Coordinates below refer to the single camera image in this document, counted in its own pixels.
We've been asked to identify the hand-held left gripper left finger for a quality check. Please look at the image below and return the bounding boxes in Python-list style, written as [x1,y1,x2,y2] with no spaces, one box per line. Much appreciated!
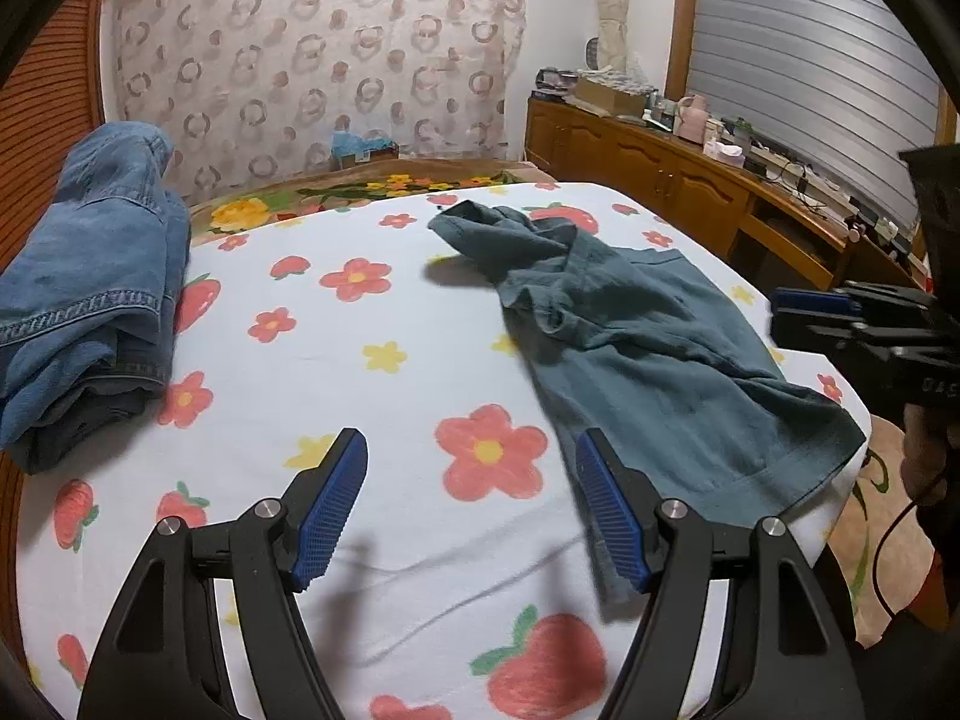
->
[75,427,369,720]

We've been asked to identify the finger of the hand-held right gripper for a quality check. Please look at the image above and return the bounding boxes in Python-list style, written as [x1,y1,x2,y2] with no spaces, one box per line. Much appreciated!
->
[769,312,901,374]
[771,281,938,320]

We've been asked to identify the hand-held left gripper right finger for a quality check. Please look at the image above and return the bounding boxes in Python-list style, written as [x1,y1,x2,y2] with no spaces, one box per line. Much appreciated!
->
[575,427,863,720]

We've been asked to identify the blue-green pants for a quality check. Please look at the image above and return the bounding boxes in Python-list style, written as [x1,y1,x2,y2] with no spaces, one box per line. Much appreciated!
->
[427,200,869,623]

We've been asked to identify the person's right hand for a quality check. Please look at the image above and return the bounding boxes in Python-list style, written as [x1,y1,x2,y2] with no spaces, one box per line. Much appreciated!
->
[902,403,960,512]

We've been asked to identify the white power strip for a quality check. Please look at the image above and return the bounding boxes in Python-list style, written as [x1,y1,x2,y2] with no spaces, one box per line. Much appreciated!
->
[742,142,860,207]

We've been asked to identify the white floral strawberry bed sheet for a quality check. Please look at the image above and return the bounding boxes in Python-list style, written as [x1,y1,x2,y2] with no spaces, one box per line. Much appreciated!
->
[15,181,875,720]

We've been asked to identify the wooden cabinet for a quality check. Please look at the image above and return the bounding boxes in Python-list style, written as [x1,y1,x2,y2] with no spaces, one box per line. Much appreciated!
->
[525,94,931,295]

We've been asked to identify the pink jug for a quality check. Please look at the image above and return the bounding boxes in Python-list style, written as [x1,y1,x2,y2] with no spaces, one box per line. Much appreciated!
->
[677,94,710,142]

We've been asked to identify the grey roller shutter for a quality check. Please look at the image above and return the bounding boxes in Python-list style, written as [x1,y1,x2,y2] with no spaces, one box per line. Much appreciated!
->
[686,0,947,235]

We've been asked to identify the cardboard box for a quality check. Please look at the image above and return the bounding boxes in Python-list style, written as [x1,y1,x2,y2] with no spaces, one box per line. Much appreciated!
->
[574,75,647,118]

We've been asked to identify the cream lace curtain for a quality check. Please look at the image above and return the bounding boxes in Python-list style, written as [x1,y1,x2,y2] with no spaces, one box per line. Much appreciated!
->
[585,0,640,77]

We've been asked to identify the blue denim jeans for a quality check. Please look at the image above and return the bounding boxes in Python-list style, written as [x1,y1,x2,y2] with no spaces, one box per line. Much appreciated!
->
[0,121,193,475]

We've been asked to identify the small blue-topped box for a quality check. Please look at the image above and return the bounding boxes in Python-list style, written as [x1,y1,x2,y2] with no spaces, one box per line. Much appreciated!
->
[330,130,399,170]

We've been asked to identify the black cable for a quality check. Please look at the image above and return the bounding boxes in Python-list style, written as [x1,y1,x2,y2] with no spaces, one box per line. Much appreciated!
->
[874,491,953,620]

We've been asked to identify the wooden window frame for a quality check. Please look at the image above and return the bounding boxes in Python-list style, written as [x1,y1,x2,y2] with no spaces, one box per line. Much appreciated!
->
[664,0,700,100]

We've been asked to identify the circle print wall cloth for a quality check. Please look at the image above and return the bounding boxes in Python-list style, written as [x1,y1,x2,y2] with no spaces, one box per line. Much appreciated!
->
[105,0,527,203]

